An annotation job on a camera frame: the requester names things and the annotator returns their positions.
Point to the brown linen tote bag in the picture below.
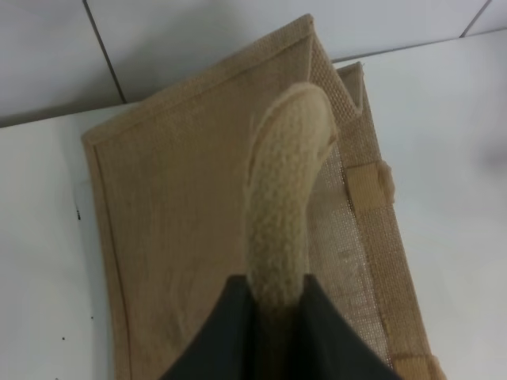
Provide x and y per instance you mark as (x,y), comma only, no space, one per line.
(267,166)

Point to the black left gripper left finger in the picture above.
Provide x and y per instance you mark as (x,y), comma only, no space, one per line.
(231,344)

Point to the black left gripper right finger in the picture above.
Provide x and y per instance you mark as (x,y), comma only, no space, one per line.
(324,346)

